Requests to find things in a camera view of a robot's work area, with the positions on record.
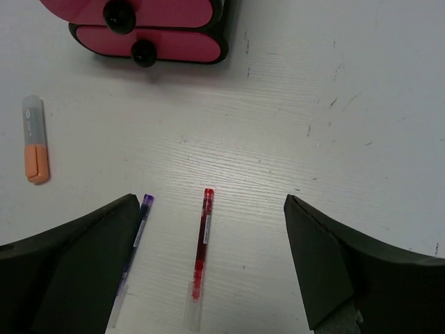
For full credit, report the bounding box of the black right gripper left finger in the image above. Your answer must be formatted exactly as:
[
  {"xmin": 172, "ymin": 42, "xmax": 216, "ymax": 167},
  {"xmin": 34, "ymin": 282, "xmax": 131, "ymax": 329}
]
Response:
[{"xmin": 1, "ymin": 194, "xmax": 140, "ymax": 333}]

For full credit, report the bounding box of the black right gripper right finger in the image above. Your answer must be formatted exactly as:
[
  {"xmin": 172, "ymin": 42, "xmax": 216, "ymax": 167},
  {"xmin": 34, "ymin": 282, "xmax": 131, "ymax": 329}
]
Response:
[{"xmin": 284, "ymin": 195, "xmax": 444, "ymax": 333}]

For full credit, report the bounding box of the orange highlighter pen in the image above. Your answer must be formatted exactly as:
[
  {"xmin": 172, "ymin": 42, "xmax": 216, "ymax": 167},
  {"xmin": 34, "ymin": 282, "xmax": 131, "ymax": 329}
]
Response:
[{"xmin": 22, "ymin": 95, "xmax": 50, "ymax": 185}]

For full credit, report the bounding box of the black drawer cabinet shell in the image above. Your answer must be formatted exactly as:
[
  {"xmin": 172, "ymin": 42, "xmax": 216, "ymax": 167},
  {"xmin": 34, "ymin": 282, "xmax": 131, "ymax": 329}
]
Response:
[{"xmin": 89, "ymin": 1, "xmax": 236, "ymax": 67}]

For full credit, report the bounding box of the pink drawer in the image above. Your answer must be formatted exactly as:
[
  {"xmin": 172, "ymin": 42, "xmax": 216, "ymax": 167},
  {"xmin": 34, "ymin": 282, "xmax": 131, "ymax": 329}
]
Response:
[
  {"xmin": 69, "ymin": 24, "xmax": 229, "ymax": 65},
  {"xmin": 42, "ymin": 0, "xmax": 223, "ymax": 29}
]

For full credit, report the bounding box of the pink bottom drawer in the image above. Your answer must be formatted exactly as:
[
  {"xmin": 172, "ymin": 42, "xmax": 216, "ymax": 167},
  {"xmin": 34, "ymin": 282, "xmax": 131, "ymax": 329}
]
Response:
[{"xmin": 69, "ymin": 24, "xmax": 229, "ymax": 65}]

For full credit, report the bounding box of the purple gel pen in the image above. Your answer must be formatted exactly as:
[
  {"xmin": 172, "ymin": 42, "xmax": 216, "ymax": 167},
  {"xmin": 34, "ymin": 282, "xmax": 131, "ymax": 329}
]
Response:
[{"xmin": 106, "ymin": 194, "xmax": 154, "ymax": 329}]

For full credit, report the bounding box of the red gel pen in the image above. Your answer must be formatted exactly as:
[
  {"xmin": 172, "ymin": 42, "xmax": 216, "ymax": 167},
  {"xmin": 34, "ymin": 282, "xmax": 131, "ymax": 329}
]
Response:
[{"xmin": 184, "ymin": 189, "xmax": 214, "ymax": 333}]

